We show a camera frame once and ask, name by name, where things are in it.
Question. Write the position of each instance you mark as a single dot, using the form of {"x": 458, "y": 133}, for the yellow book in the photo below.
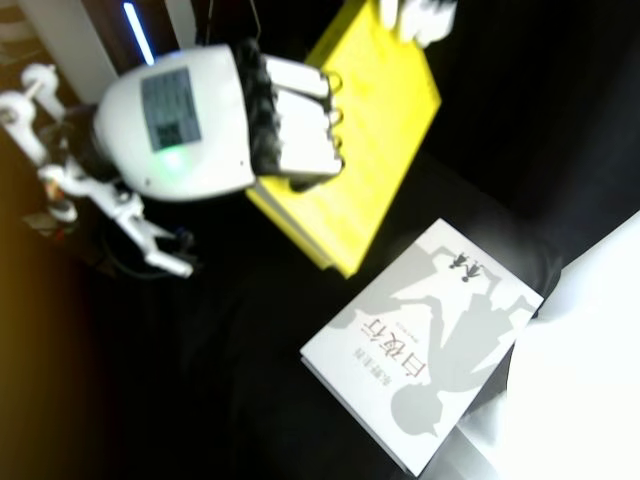
{"x": 380, "y": 150}

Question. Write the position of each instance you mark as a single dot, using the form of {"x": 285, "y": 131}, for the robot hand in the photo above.
{"x": 200, "y": 115}
{"x": 415, "y": 17}

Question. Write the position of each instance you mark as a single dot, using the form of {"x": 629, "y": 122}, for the black table cloth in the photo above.
{"x": 200, "y": 375}

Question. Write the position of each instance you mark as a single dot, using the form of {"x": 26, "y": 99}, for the blue-white light strip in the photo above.
{"x": 137, "y": 32}

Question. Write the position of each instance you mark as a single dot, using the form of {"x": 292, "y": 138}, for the white book with grey silhouette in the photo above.
{"x": 400, "y": 390}

